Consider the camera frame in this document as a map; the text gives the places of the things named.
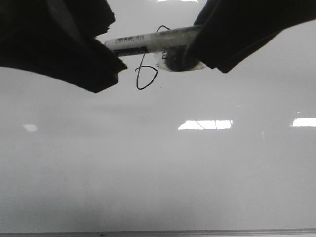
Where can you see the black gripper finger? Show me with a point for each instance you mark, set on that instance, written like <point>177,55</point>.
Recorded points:
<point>58,38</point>
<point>232,30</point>

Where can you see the white black whiteboard marker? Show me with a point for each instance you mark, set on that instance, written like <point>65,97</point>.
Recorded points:
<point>169,48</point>

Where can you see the white whiteboard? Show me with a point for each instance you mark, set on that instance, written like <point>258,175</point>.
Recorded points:
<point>161,150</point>

